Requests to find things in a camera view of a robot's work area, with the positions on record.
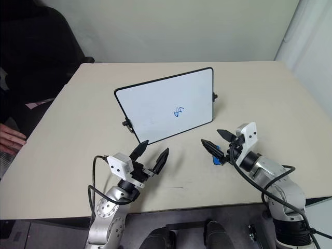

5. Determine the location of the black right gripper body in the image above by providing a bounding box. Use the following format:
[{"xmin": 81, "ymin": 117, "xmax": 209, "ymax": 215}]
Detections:
[{"xmin": 222, "ymin": 133, "xmax": 246, "ymax": 166}]

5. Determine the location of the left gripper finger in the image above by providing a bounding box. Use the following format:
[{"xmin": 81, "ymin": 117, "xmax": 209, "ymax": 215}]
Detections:
[
  {"xmin": 129, "ymin": 140, "xmax": 149, "ymax": 164},
  {"xmin": 152, "ymin": 147, "xmax": 170, "ymax": 175}
]

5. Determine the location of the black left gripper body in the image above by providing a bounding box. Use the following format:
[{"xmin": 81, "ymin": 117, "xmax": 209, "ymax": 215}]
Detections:
[{"xmin": 129, "ymin": 162, "xmax": 157, "ymax": 184}]

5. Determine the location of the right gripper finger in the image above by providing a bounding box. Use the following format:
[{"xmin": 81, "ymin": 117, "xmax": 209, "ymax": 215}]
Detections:
[
  {"xmin": 216, "ymin": 129, "xmax": 238, "ymax": 143},
  {"xmin": 201, "ymin": 139, "xmax": 226, "ymax": 164}
]

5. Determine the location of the small blue block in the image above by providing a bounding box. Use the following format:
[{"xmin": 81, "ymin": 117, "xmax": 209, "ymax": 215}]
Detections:
[{"xmin": 212, "ymin": 146, "xmax": 227, "ymax": 166}]

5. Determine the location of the bystander bare hand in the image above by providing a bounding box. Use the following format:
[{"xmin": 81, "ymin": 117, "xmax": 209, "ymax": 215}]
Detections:
[{"xmin": 0, "ymin": 122, "xmax": 28, "ymax": 156}]

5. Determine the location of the black framed whiteboard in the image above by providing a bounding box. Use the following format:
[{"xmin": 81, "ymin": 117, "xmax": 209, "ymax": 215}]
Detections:
[{"xmin": 114, "ymin": 67, "xmax": 218, "ymax": 145}]

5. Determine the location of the dark rounded shape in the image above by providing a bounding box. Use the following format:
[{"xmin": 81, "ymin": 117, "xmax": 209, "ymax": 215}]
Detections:
[
  {"xmin": 141, "ymin": 226, "xmax": 177, "ymax": 249},
  {"xmin": 204, "ymin": 220, "xmax": 231, "ymax": 249}
]

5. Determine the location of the black office chair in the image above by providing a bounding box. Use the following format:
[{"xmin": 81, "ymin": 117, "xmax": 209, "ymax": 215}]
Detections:
[
  {"xmin": 0, "ymin": 0, "xmax": 86, "ymax": 125},
  {"xmin": 44, "ymin": 5, "xmax": 95, "ymax": 85}
]

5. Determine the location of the pink paper sheet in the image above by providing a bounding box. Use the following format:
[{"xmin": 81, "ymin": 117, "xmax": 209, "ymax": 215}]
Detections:
[{"xmin": 25, "ymin": 98, "xmax": 54, "ymax": 110}]

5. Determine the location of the grey ribbed object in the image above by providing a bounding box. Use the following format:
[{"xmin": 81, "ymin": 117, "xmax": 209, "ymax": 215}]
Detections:
[{"xmin": 0, "ymin": 148, "xmax": 17, "ymax": 180}]

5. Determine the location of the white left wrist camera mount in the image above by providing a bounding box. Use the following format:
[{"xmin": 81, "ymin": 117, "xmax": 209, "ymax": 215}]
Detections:
[{"xmin": 108, "ymin": 153, "xmax": 132, "ymax": 180}]

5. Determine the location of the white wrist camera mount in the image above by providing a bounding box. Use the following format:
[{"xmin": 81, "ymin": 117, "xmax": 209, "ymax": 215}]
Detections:
[
  {"xmin": 234, "ymin": 122, "xmax": 259, "ymax": 169},
  {"xmin": 108, "ymin": 153, "xmax": 132, "ymax": 180}
]

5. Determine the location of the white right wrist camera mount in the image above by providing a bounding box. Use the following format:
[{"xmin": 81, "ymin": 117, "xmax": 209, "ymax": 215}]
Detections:
[{"xmin": 234, "ymin": 122, "xmax": 259, "ymax": 169}]

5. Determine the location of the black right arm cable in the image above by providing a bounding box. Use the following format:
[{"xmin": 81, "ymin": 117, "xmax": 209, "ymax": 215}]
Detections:
[{"xmin": 228, "ymin": 145, "xmax": 332, "ymax": 242}]

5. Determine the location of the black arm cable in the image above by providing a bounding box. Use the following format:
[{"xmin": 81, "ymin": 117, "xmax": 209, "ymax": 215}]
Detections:
[
  {"xmin": 228, "ymin": 145, "xmax": 332, "ymax": 242},
  {"xmin": 87, "ymin": 155, "xmax": 122, "ymax": 226}
]

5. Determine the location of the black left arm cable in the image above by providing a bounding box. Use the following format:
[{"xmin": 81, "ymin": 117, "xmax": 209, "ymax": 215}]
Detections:
[{"xmin": 87, "ymin": 155, "xmax": 122, "ymax": 226}]

